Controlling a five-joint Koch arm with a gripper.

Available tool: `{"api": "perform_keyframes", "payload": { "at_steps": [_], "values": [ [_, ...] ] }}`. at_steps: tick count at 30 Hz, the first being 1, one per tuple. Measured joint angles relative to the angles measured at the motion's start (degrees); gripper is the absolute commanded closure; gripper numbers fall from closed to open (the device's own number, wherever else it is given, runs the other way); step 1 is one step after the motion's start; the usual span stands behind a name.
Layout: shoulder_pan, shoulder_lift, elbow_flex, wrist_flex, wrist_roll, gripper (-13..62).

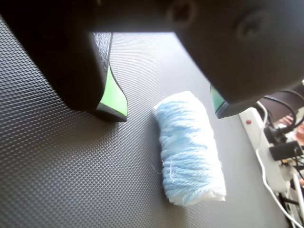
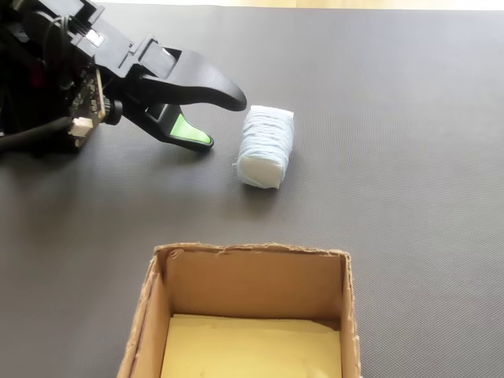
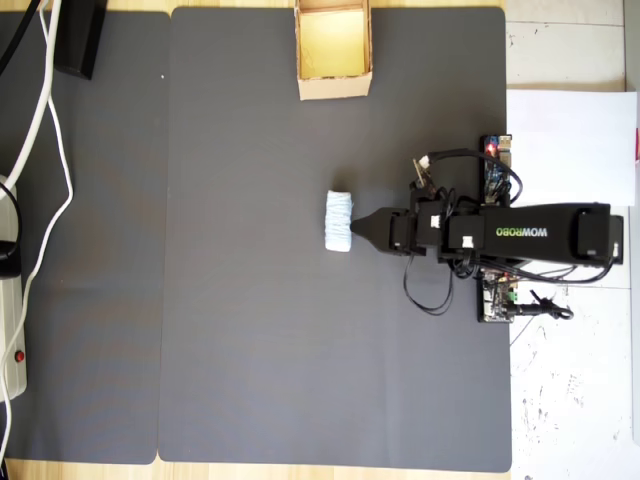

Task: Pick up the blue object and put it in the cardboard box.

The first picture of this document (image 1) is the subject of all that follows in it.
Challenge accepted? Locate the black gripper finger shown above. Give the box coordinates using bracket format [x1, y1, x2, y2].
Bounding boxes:
[0, 0, 129, 123]
[166, 0, 304, 119]

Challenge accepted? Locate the light blue yarn block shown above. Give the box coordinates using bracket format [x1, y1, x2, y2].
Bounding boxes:
[153, 90, 227, 207]

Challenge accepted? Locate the black plug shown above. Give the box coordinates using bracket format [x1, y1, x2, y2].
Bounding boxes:
[263, 125, 304, 161]

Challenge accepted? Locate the white power strip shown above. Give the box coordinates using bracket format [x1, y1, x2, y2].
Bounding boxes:
[238, 106, 289, 193]
[255, 101, 304, 228]

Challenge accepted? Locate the black plug cable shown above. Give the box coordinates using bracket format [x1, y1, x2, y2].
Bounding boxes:
[262, 89, 304, 134]

